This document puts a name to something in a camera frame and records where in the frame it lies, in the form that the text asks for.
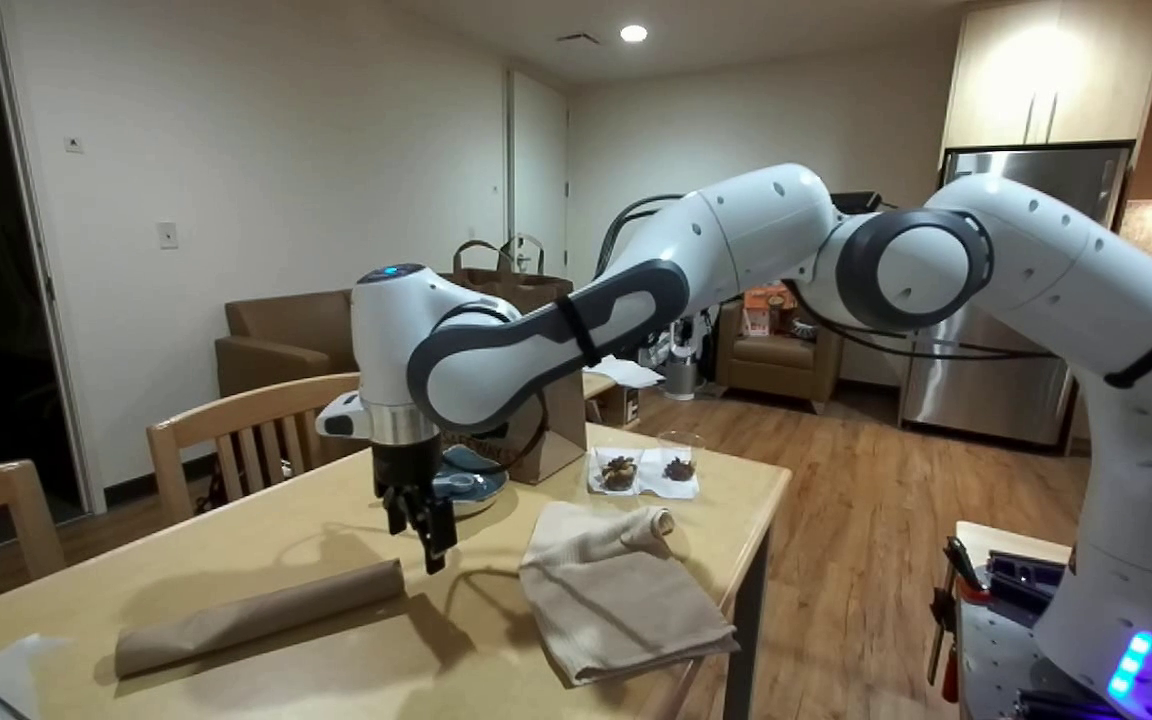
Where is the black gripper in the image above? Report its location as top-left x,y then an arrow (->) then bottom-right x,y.
368,438 -> 460,582

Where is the black background device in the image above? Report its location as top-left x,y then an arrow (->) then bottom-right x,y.
827,189 -> 887,218

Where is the low coffee table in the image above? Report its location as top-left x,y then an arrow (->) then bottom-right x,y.
579,352 -> 673,432

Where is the light wooden slatted chair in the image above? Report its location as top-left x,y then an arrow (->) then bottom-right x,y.
143,372 -> 378,528
0,460 -> 69,608

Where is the brown sofa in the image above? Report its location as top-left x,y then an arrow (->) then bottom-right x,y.
210,286 -> 368,401

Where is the orange box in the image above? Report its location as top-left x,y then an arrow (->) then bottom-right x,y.
740,286 -> 799,339

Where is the beige folded cloth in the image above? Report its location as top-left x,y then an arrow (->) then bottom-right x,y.
516,502 -> 743,694

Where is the white paper napkin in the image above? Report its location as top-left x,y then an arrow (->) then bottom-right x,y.
585,445 -> 709,508

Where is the brown armchair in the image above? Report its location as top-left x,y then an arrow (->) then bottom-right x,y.
713,291 -> 848,411

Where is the white interior door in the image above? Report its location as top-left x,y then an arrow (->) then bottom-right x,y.
507,67 -> 572,286

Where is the black orange clamp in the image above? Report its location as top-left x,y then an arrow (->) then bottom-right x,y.
929,584 -> 966,703
943,533 -> 990,604

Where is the brown paper towel core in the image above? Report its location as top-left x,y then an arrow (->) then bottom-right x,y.
111,558 -> 406,686

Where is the robot mounting stand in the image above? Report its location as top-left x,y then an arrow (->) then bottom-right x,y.
947,518 -> 1081,720

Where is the cream kitchen cabinet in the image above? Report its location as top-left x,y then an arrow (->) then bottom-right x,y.
939,0 -> 1152,153

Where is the brown paper shopping bag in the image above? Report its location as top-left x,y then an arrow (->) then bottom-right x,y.
447,236 -> 591,488

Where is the stainless steel refrigerator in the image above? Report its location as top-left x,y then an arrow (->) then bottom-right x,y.
894,135 -> 1135,452

